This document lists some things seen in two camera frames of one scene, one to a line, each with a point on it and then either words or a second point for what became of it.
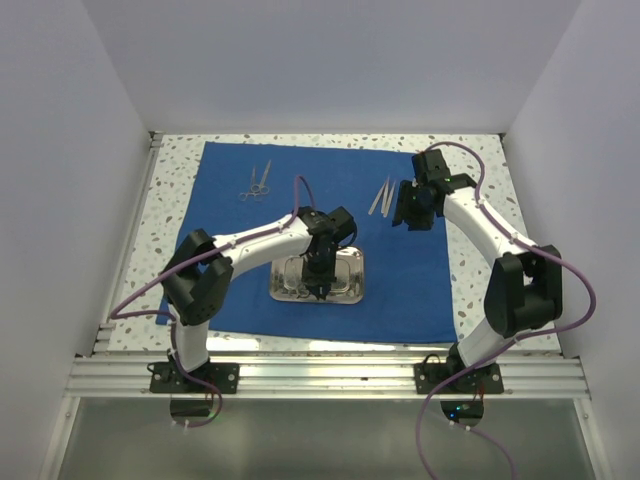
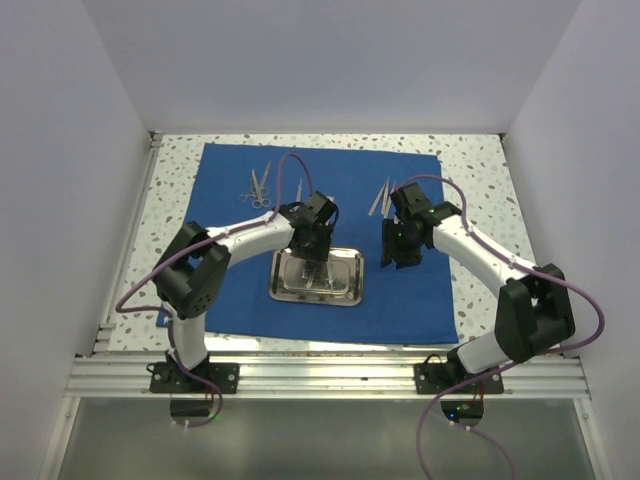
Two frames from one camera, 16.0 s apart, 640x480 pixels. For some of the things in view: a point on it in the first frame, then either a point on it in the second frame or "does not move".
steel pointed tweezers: [387, 199] does not move
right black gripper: [403, 211] to [391, 251]
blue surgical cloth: [239, 186] does not move
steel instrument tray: [286, 280] does not move
